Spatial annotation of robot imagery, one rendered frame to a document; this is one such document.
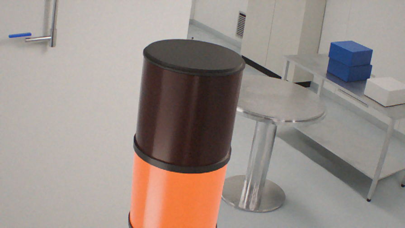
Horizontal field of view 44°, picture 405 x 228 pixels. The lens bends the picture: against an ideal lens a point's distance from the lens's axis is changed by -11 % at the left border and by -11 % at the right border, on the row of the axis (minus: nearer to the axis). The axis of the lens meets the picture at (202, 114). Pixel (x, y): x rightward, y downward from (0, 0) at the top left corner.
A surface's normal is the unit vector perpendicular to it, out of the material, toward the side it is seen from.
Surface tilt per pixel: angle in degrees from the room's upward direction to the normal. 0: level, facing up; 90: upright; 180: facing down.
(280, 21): 90
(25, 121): 90
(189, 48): 0
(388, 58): 90
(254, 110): 0
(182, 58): 0
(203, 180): 90
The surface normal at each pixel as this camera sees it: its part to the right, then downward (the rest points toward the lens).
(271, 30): -0.83, 0.11
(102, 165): 0.54, 0.40
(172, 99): -0.29, 0.34
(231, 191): 0.13, -0.91
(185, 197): 0.18, 0.41
